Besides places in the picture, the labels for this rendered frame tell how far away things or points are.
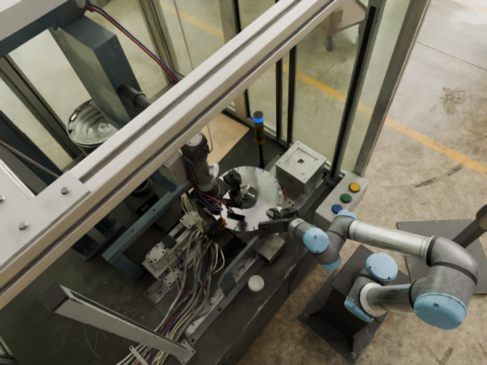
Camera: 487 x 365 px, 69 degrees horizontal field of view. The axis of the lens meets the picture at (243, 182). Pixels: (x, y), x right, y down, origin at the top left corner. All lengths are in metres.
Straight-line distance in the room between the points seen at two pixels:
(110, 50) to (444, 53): 3.25
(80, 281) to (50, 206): 1.50
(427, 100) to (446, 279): 2.47
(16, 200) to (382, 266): 1.29
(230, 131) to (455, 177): 1.74
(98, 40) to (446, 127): 2.74
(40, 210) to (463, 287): 1.00
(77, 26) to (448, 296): 1.28
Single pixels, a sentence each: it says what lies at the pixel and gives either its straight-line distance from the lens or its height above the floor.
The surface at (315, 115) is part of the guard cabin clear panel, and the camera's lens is 1.67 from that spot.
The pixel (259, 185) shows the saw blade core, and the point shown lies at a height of 0.95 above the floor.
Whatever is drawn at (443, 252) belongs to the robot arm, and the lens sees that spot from 1.18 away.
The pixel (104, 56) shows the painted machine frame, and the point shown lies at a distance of 1.16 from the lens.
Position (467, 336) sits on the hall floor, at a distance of 2.62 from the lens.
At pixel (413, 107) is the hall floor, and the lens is 3.36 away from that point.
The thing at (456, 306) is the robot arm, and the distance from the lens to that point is 1.12.
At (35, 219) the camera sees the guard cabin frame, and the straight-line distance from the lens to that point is 0.41.
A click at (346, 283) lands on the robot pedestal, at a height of 0.75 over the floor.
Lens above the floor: 2.36
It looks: 59 degrees down
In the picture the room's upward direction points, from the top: 10 degrees counter-clockwise
